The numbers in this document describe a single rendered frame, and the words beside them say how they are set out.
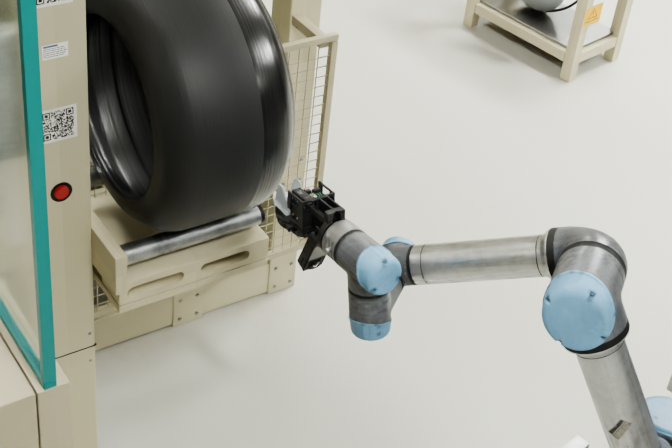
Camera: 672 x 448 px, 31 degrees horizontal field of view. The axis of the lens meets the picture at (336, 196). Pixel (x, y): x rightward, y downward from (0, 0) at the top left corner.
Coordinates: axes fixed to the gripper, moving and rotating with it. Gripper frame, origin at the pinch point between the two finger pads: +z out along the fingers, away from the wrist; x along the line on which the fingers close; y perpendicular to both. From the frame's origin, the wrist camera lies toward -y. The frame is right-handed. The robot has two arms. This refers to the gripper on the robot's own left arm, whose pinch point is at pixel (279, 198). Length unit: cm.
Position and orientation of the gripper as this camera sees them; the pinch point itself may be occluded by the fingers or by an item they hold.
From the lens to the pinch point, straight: 237.2
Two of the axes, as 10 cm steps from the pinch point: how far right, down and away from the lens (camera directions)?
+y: 0.3, -8.6, -5.0
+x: -8.3, 2.6, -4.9
